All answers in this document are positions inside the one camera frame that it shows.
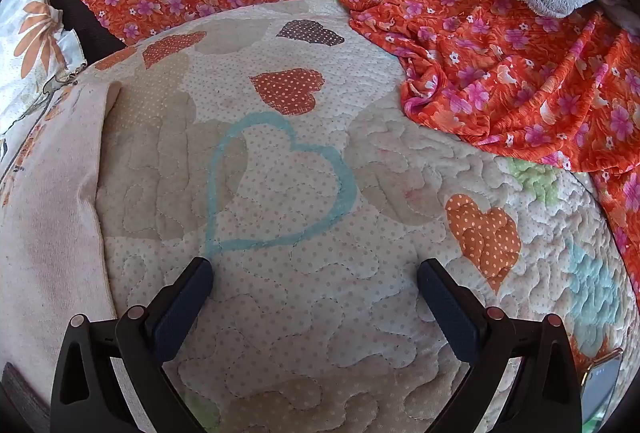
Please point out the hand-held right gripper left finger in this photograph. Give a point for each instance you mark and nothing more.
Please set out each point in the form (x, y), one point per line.
(182, 313)

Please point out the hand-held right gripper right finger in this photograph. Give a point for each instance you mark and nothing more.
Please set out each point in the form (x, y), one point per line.
(450, 313)

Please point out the gold-edged smartphone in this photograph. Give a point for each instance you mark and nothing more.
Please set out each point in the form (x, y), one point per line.
(602, 383)

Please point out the heart-patterned quilted blanket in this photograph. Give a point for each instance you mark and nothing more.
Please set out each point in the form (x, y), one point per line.
(310, 193)

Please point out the dark grey striped cloth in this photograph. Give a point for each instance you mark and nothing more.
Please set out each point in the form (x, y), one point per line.
(17, 388)

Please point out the orange floral cloth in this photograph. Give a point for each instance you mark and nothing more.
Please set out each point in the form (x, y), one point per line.
(505, 63)

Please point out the white floral pillow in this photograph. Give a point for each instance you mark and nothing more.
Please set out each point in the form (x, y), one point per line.
(35, 38)

